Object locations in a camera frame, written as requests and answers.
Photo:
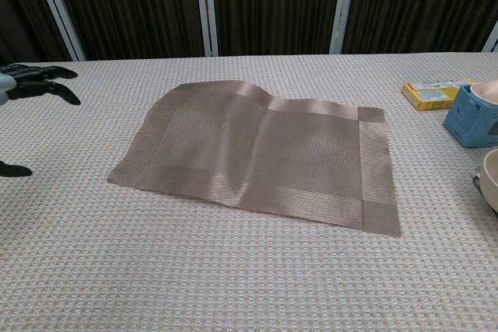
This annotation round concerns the white metal frame post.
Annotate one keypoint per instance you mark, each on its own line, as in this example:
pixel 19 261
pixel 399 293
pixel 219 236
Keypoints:
pixel 338 29
pixel 62 21
pixel 210 36
pixel 492 40

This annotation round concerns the light brown bowl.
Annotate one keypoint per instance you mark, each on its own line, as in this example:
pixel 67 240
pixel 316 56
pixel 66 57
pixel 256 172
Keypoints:
pixel 488 188

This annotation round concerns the yellow flat box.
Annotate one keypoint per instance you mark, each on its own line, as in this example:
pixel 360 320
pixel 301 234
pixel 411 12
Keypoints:
pixel 428 96

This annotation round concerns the beige woven tablecloth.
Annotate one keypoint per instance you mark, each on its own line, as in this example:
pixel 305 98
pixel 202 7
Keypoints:
pixel 233 289

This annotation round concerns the blue square cup pink inside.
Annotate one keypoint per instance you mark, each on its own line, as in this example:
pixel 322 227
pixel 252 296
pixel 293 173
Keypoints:
pixel 467 122

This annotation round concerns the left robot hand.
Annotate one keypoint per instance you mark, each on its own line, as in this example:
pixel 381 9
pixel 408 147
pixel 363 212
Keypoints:
pixel 31 89

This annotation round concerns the dark pleated curtain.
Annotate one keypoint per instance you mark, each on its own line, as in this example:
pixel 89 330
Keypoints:
pixel 136 5

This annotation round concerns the black white flat package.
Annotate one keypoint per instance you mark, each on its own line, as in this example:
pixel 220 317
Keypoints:
pixel 476 180

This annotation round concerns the brown woven placemat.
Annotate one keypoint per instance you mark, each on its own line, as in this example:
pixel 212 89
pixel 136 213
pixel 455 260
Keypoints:
pixel 253 153

